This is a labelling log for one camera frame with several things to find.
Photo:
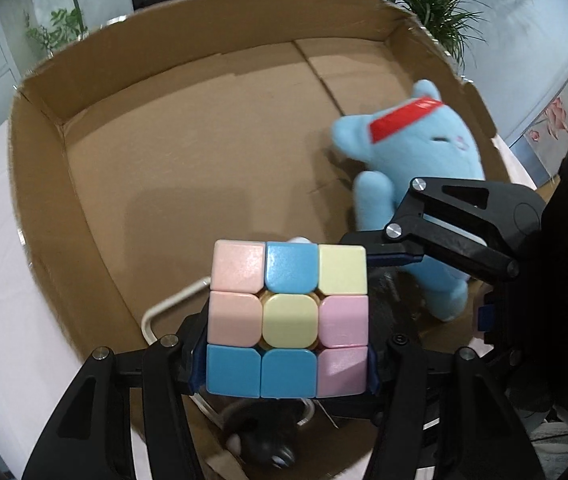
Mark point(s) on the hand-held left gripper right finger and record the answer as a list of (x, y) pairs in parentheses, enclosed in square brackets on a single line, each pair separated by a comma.
[(376, 370)]

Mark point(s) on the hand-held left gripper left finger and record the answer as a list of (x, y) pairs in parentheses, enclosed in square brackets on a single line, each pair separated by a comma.
[(196, 360)]

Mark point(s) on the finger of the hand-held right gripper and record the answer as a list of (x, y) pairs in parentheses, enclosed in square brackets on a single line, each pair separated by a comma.
[(484, 317), (383, 247)]

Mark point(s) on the pale lavender device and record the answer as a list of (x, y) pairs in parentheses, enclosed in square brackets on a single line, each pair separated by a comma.
[(298, 240)]

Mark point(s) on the blue plush toy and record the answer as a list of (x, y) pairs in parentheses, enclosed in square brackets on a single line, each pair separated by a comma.
[(413, 160)]

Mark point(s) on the pastel puzzle cube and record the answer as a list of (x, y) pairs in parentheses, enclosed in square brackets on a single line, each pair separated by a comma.
[(289, 320)]

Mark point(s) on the cardboard box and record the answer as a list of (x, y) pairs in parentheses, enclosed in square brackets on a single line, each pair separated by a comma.
[(189, 135)]

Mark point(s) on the pale pink tablecloth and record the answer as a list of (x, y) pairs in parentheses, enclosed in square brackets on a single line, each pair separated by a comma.
[(14, 260)]

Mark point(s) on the tall palm potted plant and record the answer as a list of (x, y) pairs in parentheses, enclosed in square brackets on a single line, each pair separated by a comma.
[(438, 10)]

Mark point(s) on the small leafy potted tree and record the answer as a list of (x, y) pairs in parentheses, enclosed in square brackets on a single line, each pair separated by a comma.
[(64, 20)]

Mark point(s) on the pink flower wall decal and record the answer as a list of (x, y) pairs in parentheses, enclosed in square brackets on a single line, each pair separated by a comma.
[(556, 115)]

